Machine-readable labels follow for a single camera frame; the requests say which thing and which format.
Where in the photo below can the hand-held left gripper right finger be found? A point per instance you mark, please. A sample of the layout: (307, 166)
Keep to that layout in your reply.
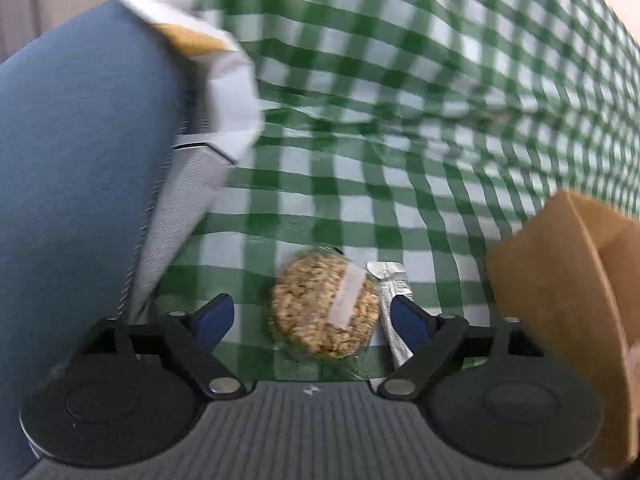
(407, 317)

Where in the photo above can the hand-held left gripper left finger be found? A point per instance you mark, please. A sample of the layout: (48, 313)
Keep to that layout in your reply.
(216, 316)

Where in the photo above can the round grain cake packet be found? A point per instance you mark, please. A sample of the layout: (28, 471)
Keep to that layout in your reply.
(315, 305)

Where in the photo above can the cardboard box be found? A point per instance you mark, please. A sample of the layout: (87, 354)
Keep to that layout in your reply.
(550, 280)

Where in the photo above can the silver snack bar wrapper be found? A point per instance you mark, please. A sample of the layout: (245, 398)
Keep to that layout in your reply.
(387, 285)

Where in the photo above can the green checked tablecloth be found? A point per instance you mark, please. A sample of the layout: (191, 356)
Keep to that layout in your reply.
(400, 110)

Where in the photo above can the white bag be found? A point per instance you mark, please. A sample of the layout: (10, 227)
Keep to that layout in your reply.
(230, 90)

